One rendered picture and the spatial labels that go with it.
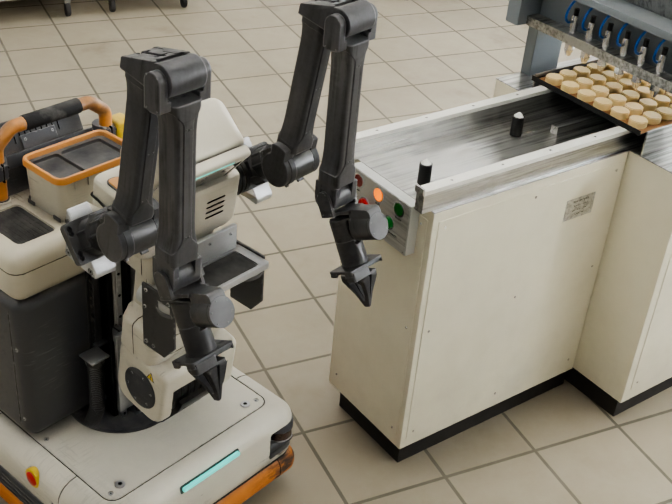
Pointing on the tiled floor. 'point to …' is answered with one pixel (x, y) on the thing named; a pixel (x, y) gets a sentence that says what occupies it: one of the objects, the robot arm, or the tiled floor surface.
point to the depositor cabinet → (626, 279)
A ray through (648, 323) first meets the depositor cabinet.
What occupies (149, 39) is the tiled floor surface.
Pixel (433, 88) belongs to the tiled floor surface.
